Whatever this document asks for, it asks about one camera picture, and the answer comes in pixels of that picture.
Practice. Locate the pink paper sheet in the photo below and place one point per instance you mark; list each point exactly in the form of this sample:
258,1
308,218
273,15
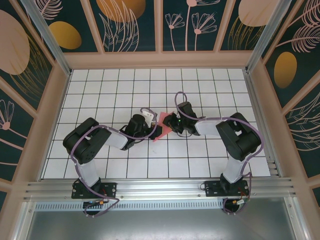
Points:
163,116

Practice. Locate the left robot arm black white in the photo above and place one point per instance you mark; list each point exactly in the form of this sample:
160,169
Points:
85,142

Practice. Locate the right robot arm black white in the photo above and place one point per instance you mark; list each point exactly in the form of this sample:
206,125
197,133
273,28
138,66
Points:
237,140

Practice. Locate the grey metal sheet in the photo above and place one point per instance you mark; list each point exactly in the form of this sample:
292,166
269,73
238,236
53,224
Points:
160,225

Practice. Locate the small controller board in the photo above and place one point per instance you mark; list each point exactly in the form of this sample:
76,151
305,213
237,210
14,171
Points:
96,203
240,202

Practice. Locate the dark panel with pink flowers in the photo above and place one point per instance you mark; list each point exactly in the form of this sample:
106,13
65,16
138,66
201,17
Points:
180,25

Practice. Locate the dark panel pink disc gold leaves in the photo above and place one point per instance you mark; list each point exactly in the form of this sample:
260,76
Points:
240,25

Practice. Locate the dark panel orange oval pink feather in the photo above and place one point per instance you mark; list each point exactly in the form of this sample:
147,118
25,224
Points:
285,70

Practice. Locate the dark panel orange disc pink leaves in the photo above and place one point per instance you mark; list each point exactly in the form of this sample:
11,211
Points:
120,15

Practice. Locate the dark panel with orange oval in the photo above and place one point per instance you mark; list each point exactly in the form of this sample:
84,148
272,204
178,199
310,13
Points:
65,35

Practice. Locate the dark panel pink leaf outlines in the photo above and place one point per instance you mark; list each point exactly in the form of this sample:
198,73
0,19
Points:
305,130

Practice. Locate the dark panel single pink flower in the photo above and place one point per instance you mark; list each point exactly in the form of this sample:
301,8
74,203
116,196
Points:
10,120

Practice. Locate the dark panel large pink oval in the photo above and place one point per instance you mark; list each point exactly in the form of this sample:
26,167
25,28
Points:
15,45

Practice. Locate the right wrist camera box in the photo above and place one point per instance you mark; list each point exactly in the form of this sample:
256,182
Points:
178,115

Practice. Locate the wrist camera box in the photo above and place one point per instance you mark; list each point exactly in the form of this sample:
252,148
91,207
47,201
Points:
149,116
178,115

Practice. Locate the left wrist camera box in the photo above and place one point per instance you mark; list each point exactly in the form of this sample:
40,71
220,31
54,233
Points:
149,116

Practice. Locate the long aluminium base rail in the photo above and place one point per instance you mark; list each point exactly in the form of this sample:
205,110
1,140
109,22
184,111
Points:
160,186

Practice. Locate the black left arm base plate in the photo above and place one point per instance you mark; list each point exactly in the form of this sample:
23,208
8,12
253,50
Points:
110,190

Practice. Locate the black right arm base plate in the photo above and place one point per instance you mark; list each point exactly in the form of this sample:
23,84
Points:
212,188

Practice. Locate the aluminium side rail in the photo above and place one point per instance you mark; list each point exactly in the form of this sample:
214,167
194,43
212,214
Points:
260,125

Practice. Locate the aluminium corner post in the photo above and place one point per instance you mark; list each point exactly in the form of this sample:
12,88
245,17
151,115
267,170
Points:
50,42
265,37

